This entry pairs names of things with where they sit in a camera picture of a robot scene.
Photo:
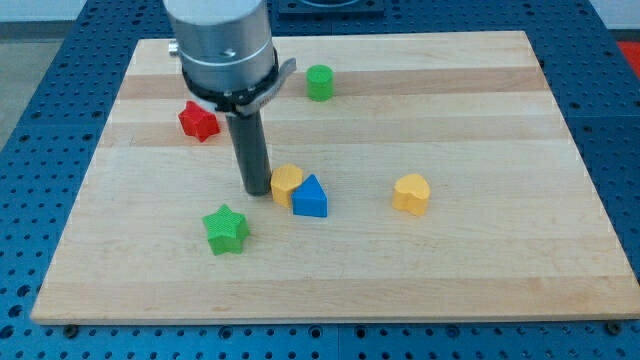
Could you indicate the blue triangle block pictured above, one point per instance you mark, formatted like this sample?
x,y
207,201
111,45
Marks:
x,y
309,199

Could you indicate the yellow hexagon block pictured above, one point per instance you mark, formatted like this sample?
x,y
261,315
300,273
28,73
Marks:
x,y
284,181

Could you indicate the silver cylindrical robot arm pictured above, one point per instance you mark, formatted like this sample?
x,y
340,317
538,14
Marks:
x,y
227,53

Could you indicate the green star block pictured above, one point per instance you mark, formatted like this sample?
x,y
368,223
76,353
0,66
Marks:
x,y
226,231

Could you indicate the red star block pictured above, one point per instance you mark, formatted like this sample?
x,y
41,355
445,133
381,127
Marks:
x,y
197,122

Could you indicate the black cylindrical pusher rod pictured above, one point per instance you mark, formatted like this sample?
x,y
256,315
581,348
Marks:
x,y
250,148

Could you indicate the yellow heart block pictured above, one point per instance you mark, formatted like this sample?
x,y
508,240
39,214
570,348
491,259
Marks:
x,y
411,193

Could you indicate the green cylinder block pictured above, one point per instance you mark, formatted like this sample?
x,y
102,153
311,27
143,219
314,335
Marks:
x,y
319,83

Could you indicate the wooden board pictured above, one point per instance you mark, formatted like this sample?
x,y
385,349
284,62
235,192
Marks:
x,y
514,229

